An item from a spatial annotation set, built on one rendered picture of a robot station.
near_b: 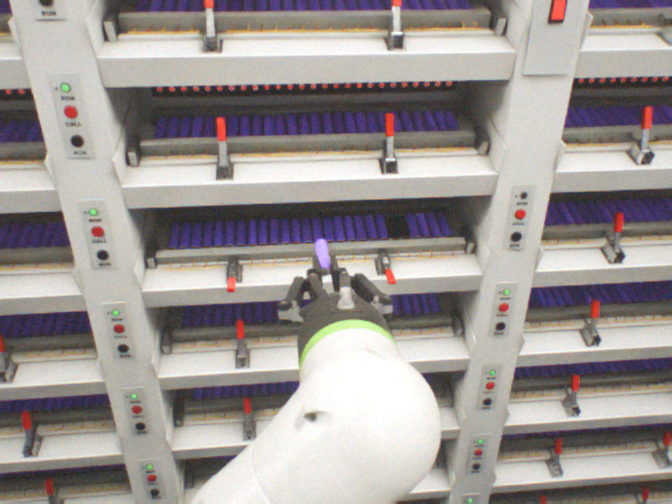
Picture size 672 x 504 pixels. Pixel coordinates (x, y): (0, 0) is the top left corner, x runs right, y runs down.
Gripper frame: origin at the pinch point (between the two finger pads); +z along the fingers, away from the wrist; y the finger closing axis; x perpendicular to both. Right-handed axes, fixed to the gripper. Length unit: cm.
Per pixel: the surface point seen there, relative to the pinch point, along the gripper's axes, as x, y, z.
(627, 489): 78, -80, 42
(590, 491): 77, -71, 42
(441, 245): 4.2, -23.3, 24.7
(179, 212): -1.6, 25.1, 34.7
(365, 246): 3.9, -9.2, 24.9
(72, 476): 59, 55, 39
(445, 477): 64, -30, 35
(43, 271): 6, 47, 25
